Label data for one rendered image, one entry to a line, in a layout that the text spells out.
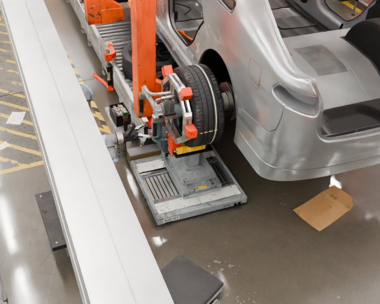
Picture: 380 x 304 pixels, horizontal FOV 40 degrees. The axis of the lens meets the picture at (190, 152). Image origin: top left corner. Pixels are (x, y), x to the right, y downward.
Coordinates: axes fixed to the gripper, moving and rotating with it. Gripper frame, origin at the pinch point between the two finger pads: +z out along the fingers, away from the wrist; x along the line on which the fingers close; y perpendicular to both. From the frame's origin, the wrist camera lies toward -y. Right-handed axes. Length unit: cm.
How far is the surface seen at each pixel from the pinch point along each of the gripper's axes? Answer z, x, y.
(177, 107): 29.0, -12.7, -6.6
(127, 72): 30, -165, 48
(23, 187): -98, -59, 83
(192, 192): 37, 10, 68
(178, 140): 26.4, -1.9, 18.3
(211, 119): 46.6, 14.4, -9.5
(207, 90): 48, 2, -28
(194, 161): 47, -13, 54
